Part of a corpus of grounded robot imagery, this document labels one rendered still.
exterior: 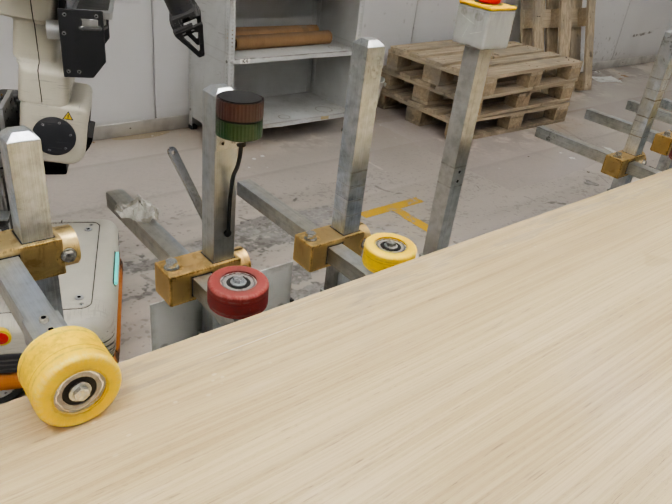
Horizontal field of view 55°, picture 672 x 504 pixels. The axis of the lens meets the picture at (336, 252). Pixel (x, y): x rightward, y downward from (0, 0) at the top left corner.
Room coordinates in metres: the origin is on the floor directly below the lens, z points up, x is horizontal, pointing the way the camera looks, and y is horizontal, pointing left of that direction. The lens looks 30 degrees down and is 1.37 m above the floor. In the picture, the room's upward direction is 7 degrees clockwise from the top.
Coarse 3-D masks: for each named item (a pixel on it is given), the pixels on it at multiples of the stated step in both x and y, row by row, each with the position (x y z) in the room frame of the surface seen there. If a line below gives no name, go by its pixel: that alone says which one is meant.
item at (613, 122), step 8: (592, 112) 1.97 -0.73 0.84; (600, 112) 1.97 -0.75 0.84; (592, 120) 1.96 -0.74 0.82; (600, 120) 1.94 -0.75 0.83; (608, 120) 1.93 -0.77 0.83; (616, 120) 1.91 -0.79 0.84; (624, 120) 1.91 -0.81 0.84; (616, 128) 1.90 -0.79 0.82; (624, 128) 1.88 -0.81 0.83; (648, 136) 1.83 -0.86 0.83
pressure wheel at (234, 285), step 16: (224, 272) 0.71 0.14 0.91; (240, 272) 0.72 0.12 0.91; (256, 272) 0.72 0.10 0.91; (208, 288) 0.68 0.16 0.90; (224, 288) 0.68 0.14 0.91; (240, 288) 0.69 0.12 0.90; (256, 288) 0.69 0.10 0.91; (208, 304) 0.68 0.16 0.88; (224, 304) 0.66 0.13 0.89; (240, 304) 0.66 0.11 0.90; (256, 304) 0.67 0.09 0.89
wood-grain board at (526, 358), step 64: (640, 192) 1.20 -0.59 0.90; (448, 256) 0.84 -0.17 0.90; (512, 256) 0.87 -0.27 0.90; (576, 256) 0.90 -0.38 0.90; (640, 256) 0.92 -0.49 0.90; (256, 320) 0.63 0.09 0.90; (320, 320) 0.64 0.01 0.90; (384, 320) 0.66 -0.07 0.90; (448, 320) 0.68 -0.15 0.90; (512, 320) 0.69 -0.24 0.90; (576, 320) 0.71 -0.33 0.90; (640, 320) 0.73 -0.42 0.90; (128, 384) 0.49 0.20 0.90; (192, 384) 0.50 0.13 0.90; (256, 384) 0.51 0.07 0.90; (320, 384) 0.53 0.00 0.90; (384, 384) 0.54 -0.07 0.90; (448, 384) 0.55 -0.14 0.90; (512, 384) 0.57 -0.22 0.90; (576, 384) 0.58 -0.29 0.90; (640, 384) 0.60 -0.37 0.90; (0, 448) 0.39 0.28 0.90; (64, 448) 0.40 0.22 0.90; (128, 448) 0.41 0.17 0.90; (192, 448) 0.42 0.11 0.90; (256, 448) 0.43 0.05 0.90; (320, 448) 0.44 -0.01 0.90; (384, 448) 0.45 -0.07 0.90; (448, 448) 0.46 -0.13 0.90; (512, 448) 0.47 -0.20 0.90; (576, 448) 0.48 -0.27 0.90; (640, 448) 0.49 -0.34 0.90
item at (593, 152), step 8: (536, 128) 1.82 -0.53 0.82; (544, 128) 1.81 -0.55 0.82; (536, 136) 1.81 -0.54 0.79; (544, 136) 1.79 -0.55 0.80; (552, 136) 1.77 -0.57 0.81; (560, 136) 1.76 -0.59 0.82; (568, 136) 1.76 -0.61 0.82; (560, 144) 1.75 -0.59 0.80; (568, 144) 1.73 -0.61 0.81; (576, 144) 1.72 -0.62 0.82; (584, 144) 1.71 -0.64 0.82; (576, 152) 1.71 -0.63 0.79; (584, 152) 1.69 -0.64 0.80; (592, 152) 1.68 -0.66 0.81; (600, 152) 1.66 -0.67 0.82; (608, 152) 1.66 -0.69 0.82; (600, 160) 1.66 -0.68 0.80; (632, 168) 1.59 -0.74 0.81; (640, 168) 1.58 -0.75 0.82; (648, 168) 1.58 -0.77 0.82; (640, 176) 1.57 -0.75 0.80
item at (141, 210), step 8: (136, 200) 0.95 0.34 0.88; (144, 200) 0.98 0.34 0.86; (120, 208) 0.92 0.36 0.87; (128, 208) 0.92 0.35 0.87; (136, 208) 0.92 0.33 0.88; (144, 208) 0.94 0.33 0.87; (152, 208) 0.94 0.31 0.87; (120, 216) 0.91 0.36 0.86; (128, 216) 0.91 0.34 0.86; (136, 216) 0.90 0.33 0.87; (144, 216) 0.91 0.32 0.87; (152, 216) 0.91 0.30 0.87
